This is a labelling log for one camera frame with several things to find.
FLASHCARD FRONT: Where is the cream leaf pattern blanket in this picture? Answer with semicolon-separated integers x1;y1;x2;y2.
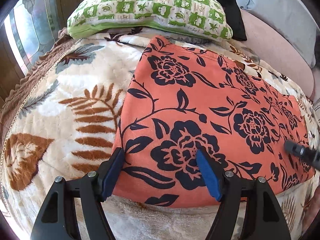
1;28;319;239

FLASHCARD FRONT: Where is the pink bolster cushion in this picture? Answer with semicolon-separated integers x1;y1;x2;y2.
240;10;319;101

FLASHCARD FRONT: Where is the orange floral garment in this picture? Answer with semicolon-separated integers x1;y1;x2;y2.
114;36;316;207

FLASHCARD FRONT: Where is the black cloth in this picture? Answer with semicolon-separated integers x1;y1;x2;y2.
217;0;247;41

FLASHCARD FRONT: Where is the green white patterned pillow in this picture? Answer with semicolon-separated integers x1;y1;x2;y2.
67;0;233;41

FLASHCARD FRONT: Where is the window with frosted glass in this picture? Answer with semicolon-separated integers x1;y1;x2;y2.
4;0;60;74

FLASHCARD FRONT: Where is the grey pillow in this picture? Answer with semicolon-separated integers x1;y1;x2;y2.
236;0;319;68

